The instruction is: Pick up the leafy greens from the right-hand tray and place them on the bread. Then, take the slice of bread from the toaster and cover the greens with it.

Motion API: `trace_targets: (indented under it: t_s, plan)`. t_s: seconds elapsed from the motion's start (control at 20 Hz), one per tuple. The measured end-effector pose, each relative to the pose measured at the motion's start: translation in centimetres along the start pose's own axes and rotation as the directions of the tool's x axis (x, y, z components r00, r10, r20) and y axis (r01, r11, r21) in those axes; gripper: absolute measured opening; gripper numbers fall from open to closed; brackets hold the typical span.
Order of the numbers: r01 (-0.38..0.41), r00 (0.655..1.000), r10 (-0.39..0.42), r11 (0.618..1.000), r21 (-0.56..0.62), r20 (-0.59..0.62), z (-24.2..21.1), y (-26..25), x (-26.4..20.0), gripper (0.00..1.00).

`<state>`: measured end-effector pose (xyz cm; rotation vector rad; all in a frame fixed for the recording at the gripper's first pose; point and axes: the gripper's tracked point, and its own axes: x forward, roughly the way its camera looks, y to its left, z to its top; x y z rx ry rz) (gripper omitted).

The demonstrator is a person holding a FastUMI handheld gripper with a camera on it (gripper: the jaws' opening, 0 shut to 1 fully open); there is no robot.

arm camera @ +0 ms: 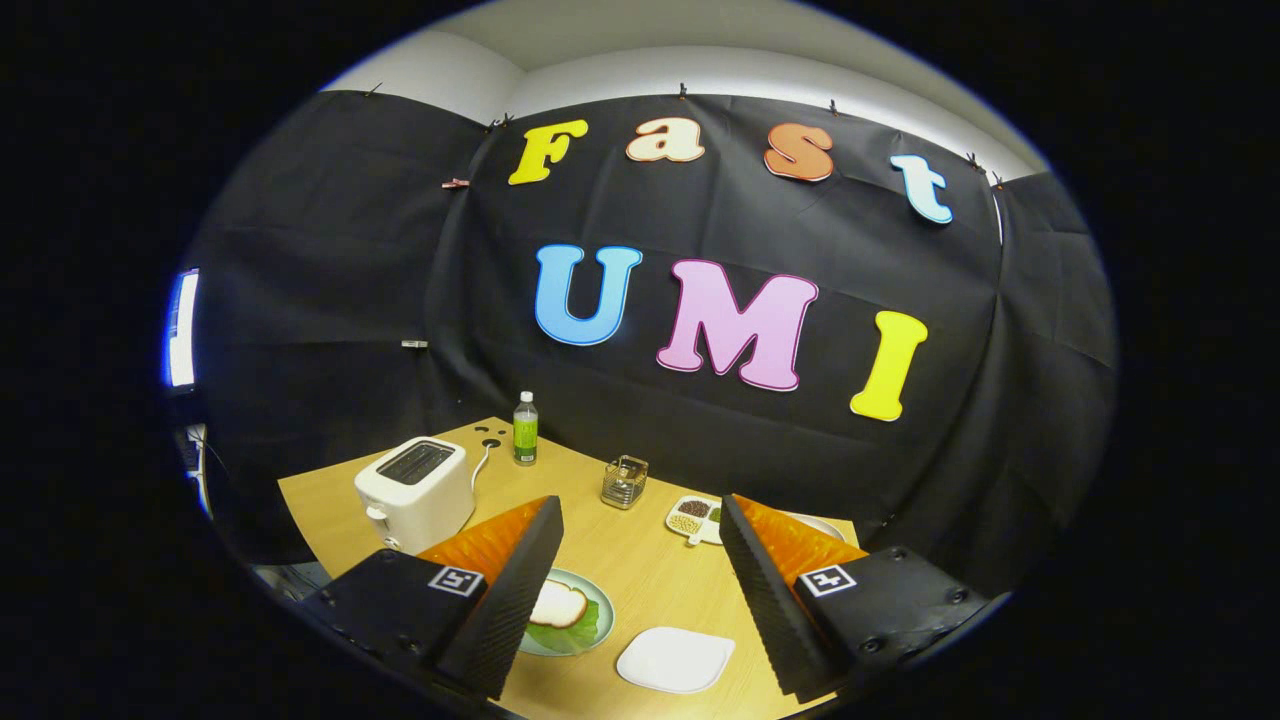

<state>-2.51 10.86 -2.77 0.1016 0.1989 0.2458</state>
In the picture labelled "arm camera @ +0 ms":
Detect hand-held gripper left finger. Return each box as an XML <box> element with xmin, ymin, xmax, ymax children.
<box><xmin>300</xmin><ymin>495</ymin><xmax>566</xmax><ymax>701</ymax></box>

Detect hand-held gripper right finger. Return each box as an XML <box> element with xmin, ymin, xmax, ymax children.
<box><xmin>718</xmin><ymin>493</ymin><xmax>1001</xmax><ymax>704</ymax></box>

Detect toasted bread slice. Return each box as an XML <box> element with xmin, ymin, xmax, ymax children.
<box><xmin>528</xmin><ymin>578</ymin><xmax>589</xmax><ymax>629</ymax></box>

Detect green lettuce leaf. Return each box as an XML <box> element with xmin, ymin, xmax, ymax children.
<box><xmin>525</xmin><ymin>598</ymin><xmax>601</xmax><ymax>653</ymax></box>

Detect pale green round plate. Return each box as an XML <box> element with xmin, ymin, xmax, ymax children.
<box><xmin>518</xmin><ymin>568</ymin><xmax>616</xmax><ymax>658</ymax></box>

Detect white rectangular plate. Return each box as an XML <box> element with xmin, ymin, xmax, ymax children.
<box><xmin>616</xmin><ymin>626</ymin><xmax>736</xmax><ymax>695</ymax></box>

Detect white divided bean dish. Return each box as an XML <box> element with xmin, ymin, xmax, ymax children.
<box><xmin>666</xmin><ymin>494</ymin><xmax>726</xmax><ymax>547</ymax></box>

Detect white toaster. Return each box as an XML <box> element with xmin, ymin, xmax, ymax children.
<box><xmin>354</xmin><ymin>436</ymin><xmax>476</xmax><ymax>556</ymax></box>

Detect green label drink bottle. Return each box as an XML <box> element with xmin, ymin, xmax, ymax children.
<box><xmin>513</xmin><ymin>391</ymin><xmax>539</xmax><ymax>467</ymax></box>

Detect white office device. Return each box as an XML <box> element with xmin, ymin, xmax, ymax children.
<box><xmin>183</xmin><ymin>423</ymin><xmax>213</xmax><ymax>516</ymax></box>

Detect black backdrop cloth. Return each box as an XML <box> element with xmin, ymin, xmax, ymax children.
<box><xmin>185</xmin><ymin>90</ymin><xmax>1119</xmax><ymax>601</ymax></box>

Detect lit computer monitor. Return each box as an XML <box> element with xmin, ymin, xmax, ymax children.
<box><xmin>163</xmin><ymin>268</ymin><xmax>201</xmax><ymax>389</ymax></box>

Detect wire utensil holder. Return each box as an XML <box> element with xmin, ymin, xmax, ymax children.
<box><xmin>601</xmin><ymin>455</ymin><xmax>650</xmax><ymax>511</ymax></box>

